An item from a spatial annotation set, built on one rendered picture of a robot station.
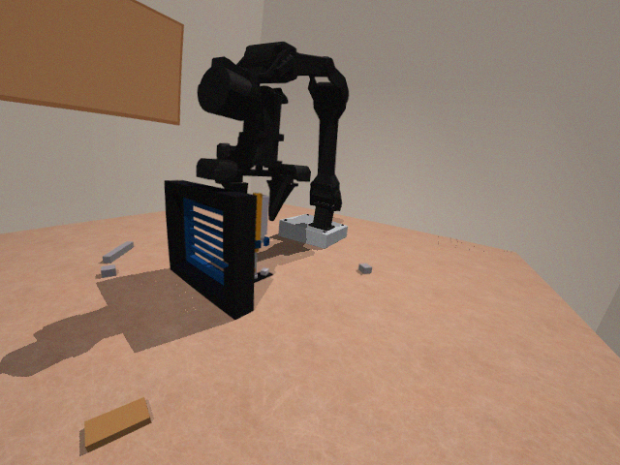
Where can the tan rectangular block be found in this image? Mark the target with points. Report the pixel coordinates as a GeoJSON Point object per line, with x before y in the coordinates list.
{"type": "Point", "coordinates": [115, 424]}

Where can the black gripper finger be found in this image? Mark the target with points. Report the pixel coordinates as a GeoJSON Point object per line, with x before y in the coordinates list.
{"type": "Point", "coordinates": [235, 186]}
{"type": "Point", "coordinates": [278, 192]}

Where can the grey rectangular bar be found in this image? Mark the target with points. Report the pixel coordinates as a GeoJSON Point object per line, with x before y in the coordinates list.
{"type": "Point", "coordinates": [109, 257]}

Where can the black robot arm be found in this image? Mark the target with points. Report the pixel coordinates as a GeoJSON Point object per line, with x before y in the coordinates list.
{"type": "Point", "coordinates": [234, 91]}

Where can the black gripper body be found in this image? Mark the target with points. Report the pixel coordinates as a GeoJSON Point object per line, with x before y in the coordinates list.
{"type": "Point", "coordinates": [259, 148]}

